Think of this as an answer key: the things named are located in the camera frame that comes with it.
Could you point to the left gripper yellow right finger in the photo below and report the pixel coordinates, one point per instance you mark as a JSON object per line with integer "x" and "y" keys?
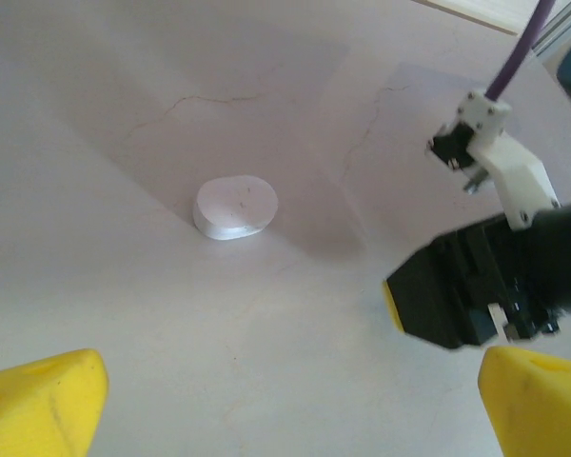
{"x": 542, "y": 409}

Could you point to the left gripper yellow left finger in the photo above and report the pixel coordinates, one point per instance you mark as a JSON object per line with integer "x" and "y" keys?
{"x": 38, "y": 409}

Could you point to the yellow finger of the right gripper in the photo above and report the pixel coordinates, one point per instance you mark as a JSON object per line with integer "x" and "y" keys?
{"x": 433, "y": 295}

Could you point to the white earbud charging case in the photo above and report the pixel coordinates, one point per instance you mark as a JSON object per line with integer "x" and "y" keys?
{"x": 235, "y": 204}

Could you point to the right aluminium table side rail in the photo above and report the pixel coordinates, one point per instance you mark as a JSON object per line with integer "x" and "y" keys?
{"x": 566, "y": 28}

